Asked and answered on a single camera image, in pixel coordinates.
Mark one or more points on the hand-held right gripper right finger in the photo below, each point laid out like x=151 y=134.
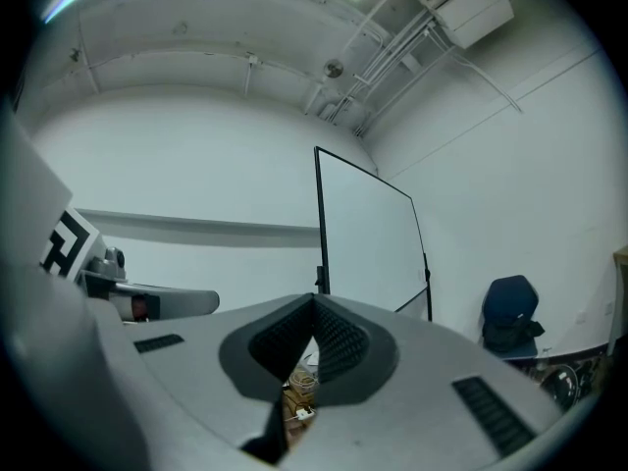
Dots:
x=422 y=376

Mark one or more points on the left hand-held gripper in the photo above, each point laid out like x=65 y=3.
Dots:
x=98 y=268

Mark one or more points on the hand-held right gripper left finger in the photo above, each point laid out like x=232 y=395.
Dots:
x=196 y=356

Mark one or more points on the white board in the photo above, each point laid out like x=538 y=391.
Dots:
x=368 y=233

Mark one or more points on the black clothing bundle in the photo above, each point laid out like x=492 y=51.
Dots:
x=510 y=336

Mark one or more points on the blue chair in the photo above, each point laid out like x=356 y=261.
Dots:
x=510 y=297

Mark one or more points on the white power strip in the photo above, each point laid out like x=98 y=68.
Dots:
x=304 y=413

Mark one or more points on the black helmet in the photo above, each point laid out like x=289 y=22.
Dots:
x=564 y=383

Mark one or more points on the round ceiling fixture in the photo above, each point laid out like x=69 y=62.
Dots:
x=333 y=69

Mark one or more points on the white ceiling pipes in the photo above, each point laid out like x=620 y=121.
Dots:
x=387 y=52

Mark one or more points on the white air conditioner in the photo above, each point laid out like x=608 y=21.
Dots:
x=471 y=8

